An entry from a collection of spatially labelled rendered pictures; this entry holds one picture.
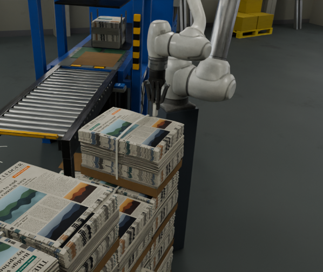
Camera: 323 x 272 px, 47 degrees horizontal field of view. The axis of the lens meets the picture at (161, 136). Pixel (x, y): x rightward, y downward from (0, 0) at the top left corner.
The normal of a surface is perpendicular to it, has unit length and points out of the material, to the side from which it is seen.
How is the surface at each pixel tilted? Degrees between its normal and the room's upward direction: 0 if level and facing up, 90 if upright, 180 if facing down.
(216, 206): 0
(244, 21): 90
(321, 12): 90
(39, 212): 0
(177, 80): 84
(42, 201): 0
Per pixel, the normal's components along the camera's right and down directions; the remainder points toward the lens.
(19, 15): 0.46, 0.43
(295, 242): 0.05, -0.89
